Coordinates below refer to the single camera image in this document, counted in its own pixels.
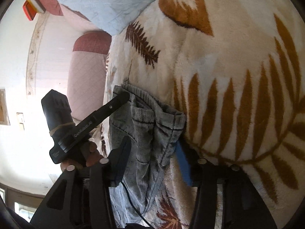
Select washed blue denim pants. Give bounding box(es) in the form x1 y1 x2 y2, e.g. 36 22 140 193
109 84 186 227

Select person's left hand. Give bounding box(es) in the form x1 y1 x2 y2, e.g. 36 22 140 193
60 140 105 172

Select pink maroon bolster cushion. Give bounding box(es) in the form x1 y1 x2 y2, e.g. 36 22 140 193
67 31 112 121

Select orange white box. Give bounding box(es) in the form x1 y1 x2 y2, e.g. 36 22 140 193
22 0 46 21

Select leaf-patterned beige blanket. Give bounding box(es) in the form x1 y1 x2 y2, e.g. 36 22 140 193
105 0 304 228

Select window with dark frame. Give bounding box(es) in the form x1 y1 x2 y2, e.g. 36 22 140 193
1 184 44 222

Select black cable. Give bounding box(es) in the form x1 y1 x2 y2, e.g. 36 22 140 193
120 180 156 229

